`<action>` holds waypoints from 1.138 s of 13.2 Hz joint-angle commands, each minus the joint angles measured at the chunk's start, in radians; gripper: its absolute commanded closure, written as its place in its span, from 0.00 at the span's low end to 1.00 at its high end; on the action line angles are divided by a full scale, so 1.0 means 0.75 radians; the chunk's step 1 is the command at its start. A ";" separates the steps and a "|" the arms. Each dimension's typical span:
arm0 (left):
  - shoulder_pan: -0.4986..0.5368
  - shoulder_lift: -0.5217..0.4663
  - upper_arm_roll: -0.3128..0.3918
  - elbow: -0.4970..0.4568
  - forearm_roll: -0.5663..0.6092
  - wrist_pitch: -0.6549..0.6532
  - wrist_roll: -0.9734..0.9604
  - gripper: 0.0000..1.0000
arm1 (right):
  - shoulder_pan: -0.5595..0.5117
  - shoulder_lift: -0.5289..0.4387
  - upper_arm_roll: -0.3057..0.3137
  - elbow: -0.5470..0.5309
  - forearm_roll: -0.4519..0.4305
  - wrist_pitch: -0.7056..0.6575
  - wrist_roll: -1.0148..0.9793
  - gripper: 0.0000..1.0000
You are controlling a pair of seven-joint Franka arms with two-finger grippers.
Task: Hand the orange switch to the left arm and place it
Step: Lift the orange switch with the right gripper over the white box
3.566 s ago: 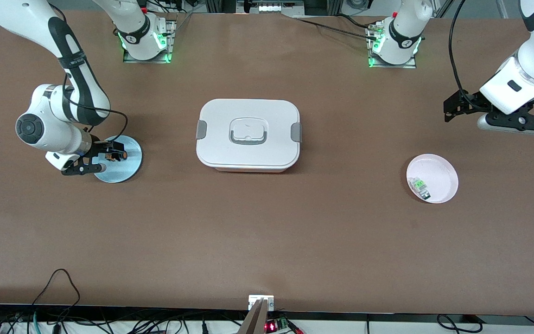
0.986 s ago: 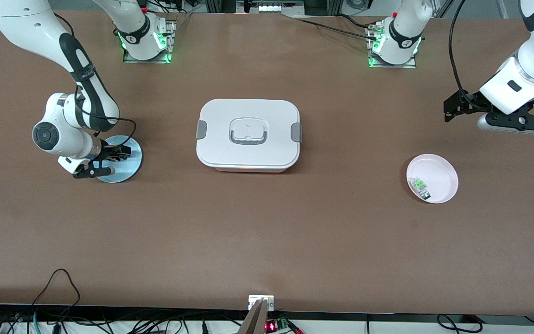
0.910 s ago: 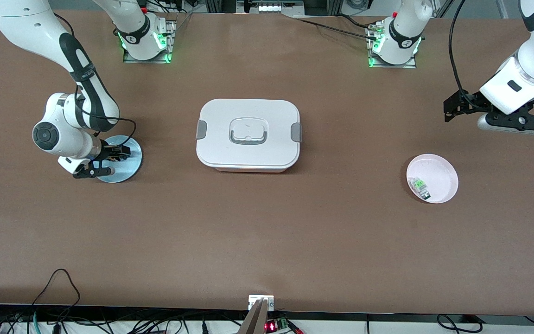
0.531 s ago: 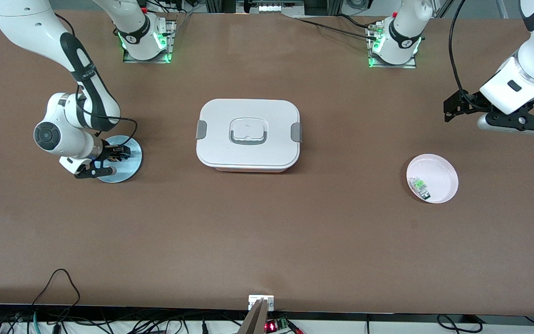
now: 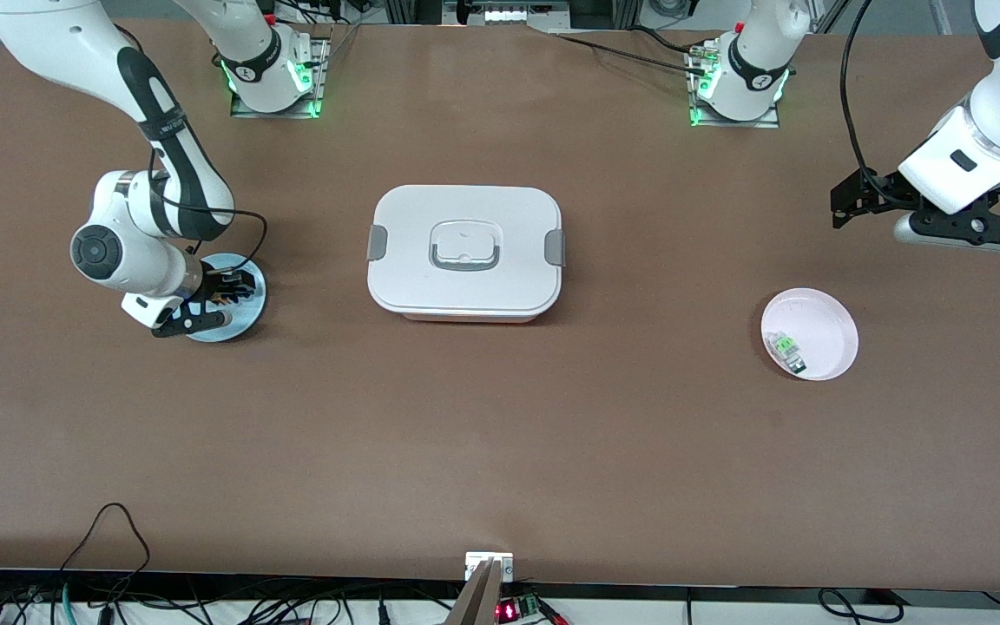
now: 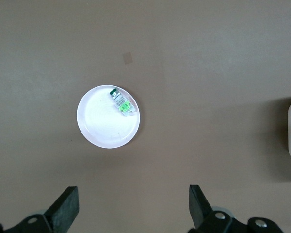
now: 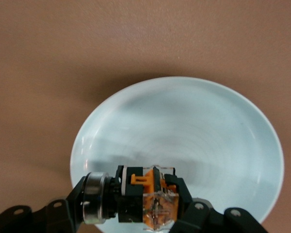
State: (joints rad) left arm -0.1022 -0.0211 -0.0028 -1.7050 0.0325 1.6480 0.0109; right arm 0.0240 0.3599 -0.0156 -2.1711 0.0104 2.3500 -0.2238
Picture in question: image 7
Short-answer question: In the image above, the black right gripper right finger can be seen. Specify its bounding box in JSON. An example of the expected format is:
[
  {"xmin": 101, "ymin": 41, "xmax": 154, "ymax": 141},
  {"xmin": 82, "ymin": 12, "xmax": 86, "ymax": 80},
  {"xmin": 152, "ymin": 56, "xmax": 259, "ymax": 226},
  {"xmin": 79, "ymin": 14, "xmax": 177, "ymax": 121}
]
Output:
[{"xmin": 165, "ymin": 173, "xmax": 270, "ymax": 233}]

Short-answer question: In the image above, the orange black push-button switch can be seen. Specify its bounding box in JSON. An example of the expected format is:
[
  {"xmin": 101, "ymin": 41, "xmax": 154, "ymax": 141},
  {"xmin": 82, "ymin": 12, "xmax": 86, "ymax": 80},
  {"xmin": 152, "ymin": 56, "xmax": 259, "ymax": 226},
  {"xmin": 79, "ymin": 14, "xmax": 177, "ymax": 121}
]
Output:
[{"xmin": 82, "ymin": 165, "xmax": 179, "ymax": 232}]

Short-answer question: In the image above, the light blue plate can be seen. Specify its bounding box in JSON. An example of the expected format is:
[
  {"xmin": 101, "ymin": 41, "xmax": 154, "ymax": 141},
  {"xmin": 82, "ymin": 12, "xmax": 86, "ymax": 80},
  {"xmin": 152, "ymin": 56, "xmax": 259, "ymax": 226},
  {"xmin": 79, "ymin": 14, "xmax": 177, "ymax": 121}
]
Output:
[{"xmin": 70, "ymin": 76, "xmax": 285, "ymax": 233}]

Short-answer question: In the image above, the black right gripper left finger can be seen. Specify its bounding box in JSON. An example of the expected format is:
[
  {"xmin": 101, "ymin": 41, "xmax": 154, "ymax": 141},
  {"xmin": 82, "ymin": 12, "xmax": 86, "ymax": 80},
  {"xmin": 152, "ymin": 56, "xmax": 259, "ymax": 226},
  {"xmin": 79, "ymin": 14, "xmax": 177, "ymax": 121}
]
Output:
[{"xmin": 0, "ymin": 176, "xmax": 87, "ymax": 233}]

